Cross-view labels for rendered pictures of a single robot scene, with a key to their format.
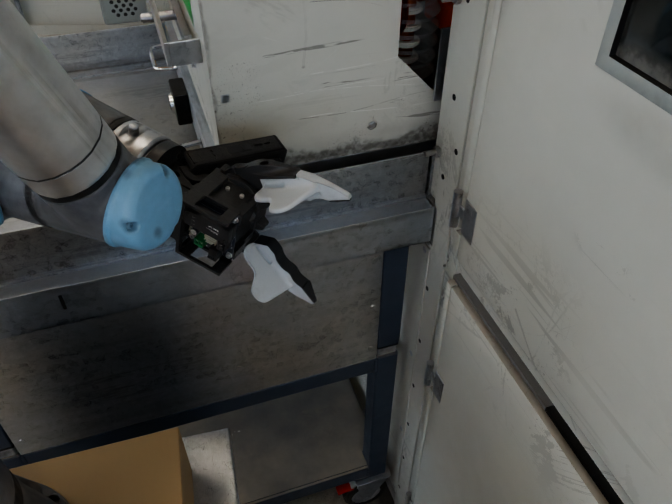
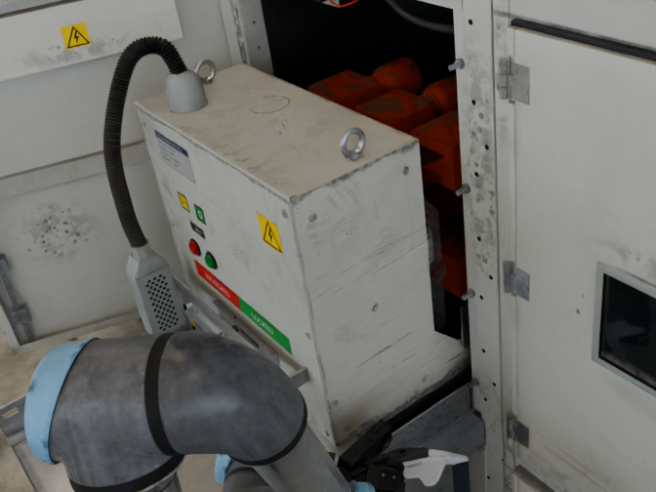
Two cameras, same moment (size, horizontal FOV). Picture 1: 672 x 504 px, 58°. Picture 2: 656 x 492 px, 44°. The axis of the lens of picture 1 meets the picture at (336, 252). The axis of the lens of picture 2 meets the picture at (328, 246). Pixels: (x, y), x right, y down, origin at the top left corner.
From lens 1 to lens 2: 0.71 m
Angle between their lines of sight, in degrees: 13
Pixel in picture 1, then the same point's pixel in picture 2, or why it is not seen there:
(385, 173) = (443, 408)
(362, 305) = not seen: outside the picture
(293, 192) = (431, 467)
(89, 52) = not seen: hidden behind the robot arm
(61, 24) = (63, 329)
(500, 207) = (548, 426)
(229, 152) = (364, 445)
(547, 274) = (595, 465)
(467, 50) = (488, 325)
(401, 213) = (463, 433)
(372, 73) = (421, 348)
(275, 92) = (364, 385)
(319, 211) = not seen: hidden behind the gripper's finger
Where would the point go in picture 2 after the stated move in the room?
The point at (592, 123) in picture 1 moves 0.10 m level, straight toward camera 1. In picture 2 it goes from (598, 386) to (609, 442)
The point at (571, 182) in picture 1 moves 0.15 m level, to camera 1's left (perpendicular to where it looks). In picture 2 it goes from (594, 414) to (497, 449)
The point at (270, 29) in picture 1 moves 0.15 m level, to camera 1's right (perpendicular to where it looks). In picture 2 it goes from (359, 350) to (448, 322)
